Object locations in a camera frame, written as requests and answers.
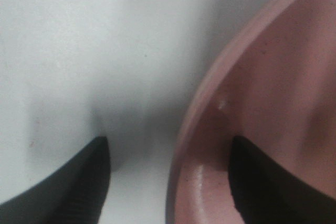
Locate pink round plate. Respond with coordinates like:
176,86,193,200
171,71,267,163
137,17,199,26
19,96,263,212
166,0,335,223

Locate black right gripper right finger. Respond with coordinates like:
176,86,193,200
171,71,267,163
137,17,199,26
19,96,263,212
228,136,335,223

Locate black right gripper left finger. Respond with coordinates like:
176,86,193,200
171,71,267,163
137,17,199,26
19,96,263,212
1,136,111,223

